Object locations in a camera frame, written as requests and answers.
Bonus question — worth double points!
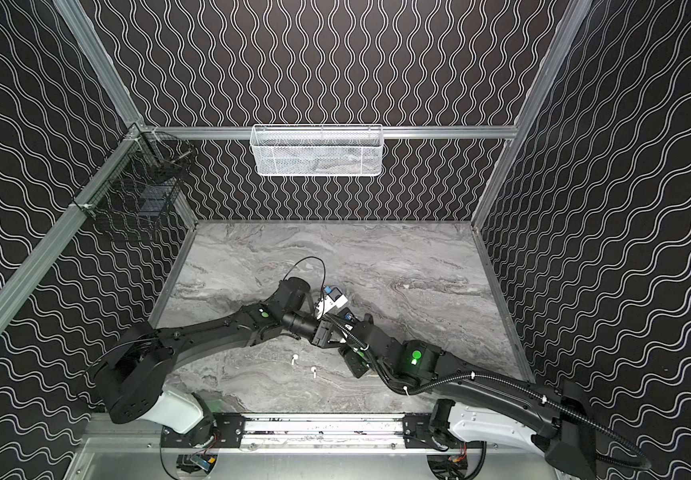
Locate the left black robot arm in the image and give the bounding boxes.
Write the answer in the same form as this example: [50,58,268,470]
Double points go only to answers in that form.
[88,277,343,447]

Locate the black wire mesh basket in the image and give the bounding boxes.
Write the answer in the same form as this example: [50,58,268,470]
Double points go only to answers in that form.
[77,126,197,245]

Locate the black corrugated cable conduit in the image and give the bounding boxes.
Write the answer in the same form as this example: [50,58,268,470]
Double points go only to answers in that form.
[326,317,653,472]

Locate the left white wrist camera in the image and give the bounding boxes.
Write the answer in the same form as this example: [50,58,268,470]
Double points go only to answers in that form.
[315,286,347,319]

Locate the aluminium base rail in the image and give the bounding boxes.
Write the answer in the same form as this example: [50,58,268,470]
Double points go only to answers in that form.
[80,411,569,455]

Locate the white wire mesh basket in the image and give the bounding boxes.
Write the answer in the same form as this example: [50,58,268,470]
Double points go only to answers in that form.
[249,124,385,177]

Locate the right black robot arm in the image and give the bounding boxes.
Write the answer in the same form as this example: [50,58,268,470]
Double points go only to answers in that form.
[323,314,601,479]

